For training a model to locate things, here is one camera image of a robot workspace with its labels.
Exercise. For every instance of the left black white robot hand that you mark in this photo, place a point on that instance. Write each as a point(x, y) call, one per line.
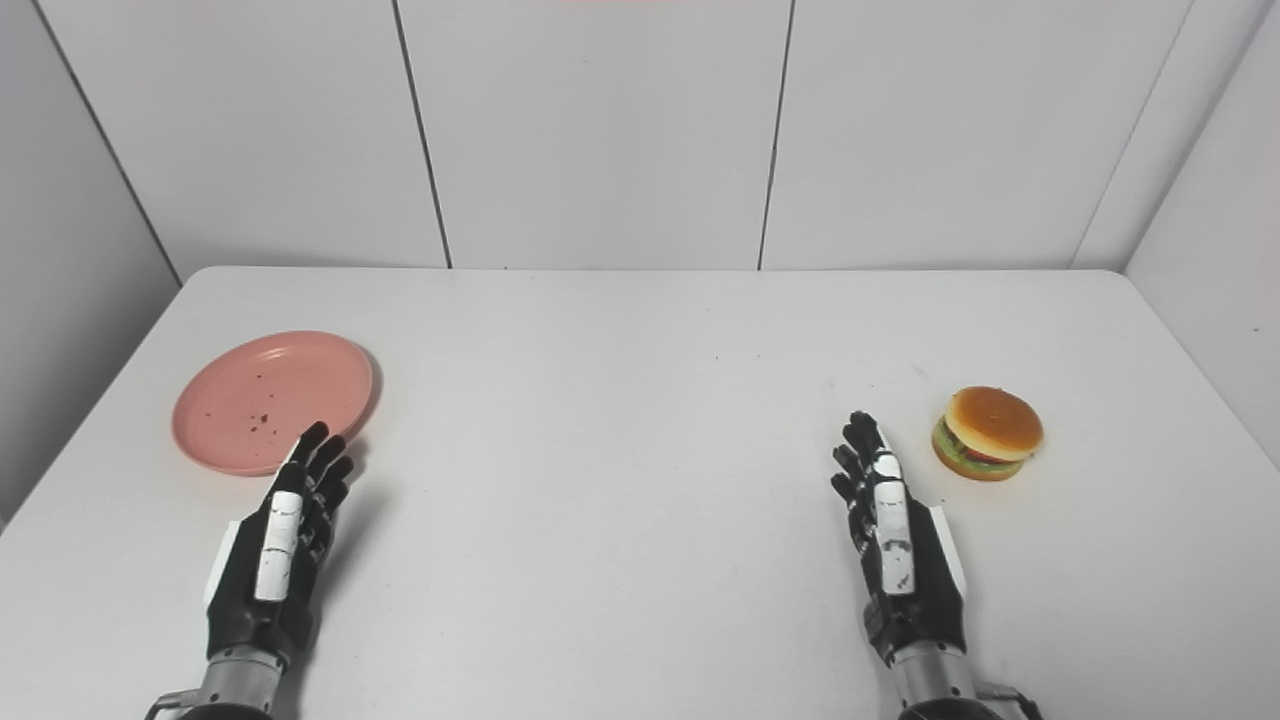
point(277, 545)

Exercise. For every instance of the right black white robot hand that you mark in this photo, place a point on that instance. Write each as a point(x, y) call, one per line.
point(900, 550)

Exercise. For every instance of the toy hamburger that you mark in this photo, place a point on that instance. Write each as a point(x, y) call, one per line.
point(988, 432)

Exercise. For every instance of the pink round plate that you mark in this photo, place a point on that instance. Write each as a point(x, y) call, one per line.
point(265, 400)

